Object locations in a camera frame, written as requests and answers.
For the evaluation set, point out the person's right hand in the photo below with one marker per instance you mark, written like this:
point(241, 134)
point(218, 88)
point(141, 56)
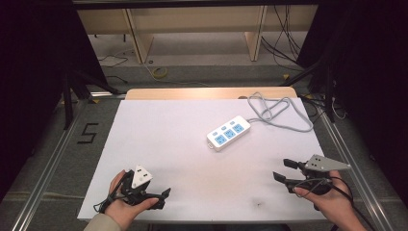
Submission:
point(330, 200)

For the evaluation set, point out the black metal stand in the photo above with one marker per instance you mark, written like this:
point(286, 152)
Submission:
point(68, 96)
point(328, 93)

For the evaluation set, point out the yellow tape roll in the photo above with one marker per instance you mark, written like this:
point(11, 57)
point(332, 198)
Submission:
point(159, 72)

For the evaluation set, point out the white table cover sheet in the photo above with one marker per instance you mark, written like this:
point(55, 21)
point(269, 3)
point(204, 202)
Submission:
point(166, 144)

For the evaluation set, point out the person's left hand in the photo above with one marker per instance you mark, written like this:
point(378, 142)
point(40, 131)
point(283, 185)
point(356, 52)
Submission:
point(123, 208)

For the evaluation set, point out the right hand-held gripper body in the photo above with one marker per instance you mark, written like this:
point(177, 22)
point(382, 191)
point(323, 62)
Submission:
point(324, 164)

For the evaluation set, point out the aluminium rail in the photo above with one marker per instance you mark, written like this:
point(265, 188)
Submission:
point(356, 166)
point(48, 163)

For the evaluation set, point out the black curtain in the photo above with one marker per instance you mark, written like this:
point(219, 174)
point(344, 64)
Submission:
point(32, 64)
point(369, 64)

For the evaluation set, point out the black overhead bar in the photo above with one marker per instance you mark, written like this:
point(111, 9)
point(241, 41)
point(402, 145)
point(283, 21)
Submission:
point(192, 3)

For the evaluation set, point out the light wooden bench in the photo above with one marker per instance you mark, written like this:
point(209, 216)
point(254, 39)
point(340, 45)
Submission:
point(198, 22)

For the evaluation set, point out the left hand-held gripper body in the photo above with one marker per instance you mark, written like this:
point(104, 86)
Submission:
point(140, 177)

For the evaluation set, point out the white power strip blue sockets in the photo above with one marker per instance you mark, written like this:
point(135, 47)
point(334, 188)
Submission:
point(228, 133)

